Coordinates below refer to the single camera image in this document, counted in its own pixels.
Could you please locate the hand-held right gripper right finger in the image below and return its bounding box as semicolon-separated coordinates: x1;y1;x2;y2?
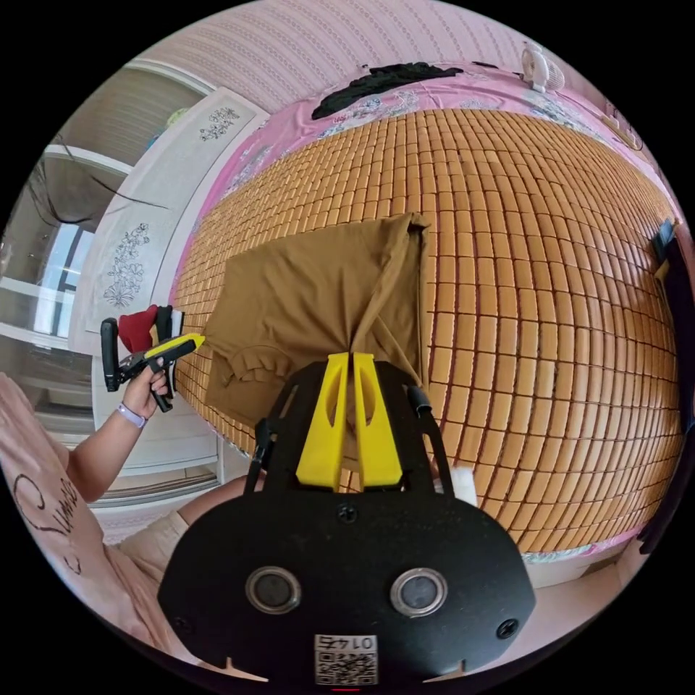
352;353;404;491

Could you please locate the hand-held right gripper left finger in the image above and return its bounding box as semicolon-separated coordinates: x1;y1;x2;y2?
295;352;352;493

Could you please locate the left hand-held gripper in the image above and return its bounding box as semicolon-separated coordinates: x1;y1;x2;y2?
118;334;207;414

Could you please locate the brown long-sleeved shirt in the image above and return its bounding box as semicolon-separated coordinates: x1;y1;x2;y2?
204;211;433;431

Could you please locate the person's left forearm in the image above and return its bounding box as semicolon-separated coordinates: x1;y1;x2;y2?
67;402;148;504

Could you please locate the person's left hand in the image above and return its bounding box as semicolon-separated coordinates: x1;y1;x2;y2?
123;366;171;420

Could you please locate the pile of clothes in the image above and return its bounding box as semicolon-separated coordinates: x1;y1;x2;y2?
117;304;186;354

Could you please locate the white cupboard with flower print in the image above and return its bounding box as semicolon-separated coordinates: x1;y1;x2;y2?
0;58;272;513

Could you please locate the bed with woven mat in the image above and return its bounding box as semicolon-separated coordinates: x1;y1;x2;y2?
168;64;691;561

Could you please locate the person's body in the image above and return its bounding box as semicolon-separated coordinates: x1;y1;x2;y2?
0;370;268;670

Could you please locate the black garment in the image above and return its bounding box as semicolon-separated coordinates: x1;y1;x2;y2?
310;62;466;122

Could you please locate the small white fan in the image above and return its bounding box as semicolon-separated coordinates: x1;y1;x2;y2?
518;42;567;93

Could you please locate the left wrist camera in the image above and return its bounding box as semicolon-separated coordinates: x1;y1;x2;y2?
101;319;121;394

